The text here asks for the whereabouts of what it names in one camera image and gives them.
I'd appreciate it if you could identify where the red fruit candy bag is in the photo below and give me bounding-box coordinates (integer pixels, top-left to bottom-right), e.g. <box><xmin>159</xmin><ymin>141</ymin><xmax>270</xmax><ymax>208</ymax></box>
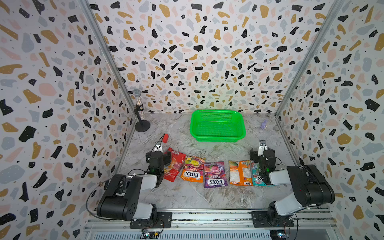
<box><xmin>164</xmin><ymin>148</ymin><xmax>186</xmax><ymax>182</ymax></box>

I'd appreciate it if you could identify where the teal Fox's mint candy bag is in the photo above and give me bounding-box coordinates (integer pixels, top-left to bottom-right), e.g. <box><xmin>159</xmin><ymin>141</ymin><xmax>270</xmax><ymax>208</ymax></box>
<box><xmin>251</xmin><ymin>163</ymin><xmax>272</xmax><ymax>187</ymax></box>

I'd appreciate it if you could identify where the orange candy bag back side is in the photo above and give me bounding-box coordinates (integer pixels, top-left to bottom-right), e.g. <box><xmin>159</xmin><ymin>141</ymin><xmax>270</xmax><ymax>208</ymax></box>
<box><xmin>229</xmin><ymin>161</ymin><xmax>253</xmax><ymax>186</ymax></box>

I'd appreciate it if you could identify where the orange Fox's fruits candy bag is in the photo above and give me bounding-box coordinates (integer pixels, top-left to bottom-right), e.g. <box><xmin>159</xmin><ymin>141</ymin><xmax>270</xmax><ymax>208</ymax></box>
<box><xmin>181</xmin><ymin>156</ymin><xmax>205</xmax><ymax>183</ymax></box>

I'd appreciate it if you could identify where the purple Fox's berries candy bag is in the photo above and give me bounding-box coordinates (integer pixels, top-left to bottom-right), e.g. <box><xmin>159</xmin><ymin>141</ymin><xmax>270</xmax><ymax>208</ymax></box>
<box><xmin>204</xmin><ymin>161</ymin><xmax>228</xmax><ymax>189</ymax></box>

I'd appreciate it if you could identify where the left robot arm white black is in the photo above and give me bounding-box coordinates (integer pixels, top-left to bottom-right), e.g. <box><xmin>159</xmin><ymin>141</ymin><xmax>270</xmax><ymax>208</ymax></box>
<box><xmin>96</xmin><ymin>150</ymin><xmax>172</xmax><ymax>225</ymax></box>

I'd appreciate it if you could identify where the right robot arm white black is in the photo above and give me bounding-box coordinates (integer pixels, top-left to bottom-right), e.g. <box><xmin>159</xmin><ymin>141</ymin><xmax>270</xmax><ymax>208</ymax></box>
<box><xmin>250</xmin><ymin>146</ymin><xmax>336</xmax><ymax>221</ymax></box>

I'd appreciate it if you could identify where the green plastic basket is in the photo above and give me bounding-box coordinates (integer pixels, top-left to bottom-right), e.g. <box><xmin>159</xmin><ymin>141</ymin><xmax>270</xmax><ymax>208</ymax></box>
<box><xmin>190</xmin><ymin>109</ymin><xmax>246</xmax><ymax>143</ymax></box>

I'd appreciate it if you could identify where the red cube block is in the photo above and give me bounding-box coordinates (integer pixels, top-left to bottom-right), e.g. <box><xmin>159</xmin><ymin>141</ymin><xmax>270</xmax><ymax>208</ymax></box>
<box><xmin>162</xmin><ymin>134</ymin><xmax>169</xmax><ymax>143</ymax></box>

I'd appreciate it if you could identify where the glitter microphone on black stand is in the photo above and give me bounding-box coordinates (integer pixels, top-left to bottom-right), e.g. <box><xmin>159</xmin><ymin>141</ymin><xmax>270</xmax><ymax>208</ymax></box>
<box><xmin>133</xmin><ymin>89</ymin><xmax>151</xmax><ymax>133</ymax></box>

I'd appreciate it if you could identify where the small purple toy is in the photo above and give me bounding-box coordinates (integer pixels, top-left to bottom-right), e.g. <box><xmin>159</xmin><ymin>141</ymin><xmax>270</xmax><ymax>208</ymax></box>
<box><xmin>260</xmin><ymin>119</ymin><xmax>268</xmax><ymax>130</ymax></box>

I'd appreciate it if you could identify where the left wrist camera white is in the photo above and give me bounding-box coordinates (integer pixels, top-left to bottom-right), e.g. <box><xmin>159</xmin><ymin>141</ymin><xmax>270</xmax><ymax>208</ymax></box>
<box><xmin>153</xmin><ymin>143</ymin><xmax>163</xmax><ymax>152</ymax></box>

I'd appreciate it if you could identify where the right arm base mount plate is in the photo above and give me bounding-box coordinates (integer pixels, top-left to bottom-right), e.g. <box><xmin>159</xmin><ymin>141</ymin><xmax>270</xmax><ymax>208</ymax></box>
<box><xmin>251</xmin><ymin>211</ymin><xmax>294</xmax><ymax>228</ymax></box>

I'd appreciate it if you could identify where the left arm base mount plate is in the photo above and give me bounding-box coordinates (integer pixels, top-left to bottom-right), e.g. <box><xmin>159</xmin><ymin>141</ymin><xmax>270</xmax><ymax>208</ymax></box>
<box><xmin>130</xmin><ymin>212</ymin><xmax>173</xmax><ymax>229</ymax></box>

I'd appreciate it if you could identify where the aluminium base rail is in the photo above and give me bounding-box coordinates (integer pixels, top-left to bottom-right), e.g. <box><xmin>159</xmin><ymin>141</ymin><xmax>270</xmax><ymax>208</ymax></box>
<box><xmin>83</xmin><ymin>208</ymin><xmax>342</xmax><ymax>240</ymax></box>

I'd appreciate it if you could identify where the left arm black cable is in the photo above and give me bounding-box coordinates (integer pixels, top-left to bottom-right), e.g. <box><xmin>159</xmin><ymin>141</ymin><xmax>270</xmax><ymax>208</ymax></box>
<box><xmin>85</xmin><ymin>179</ymin><xmax>112</xmax><ymax>220</ymax></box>

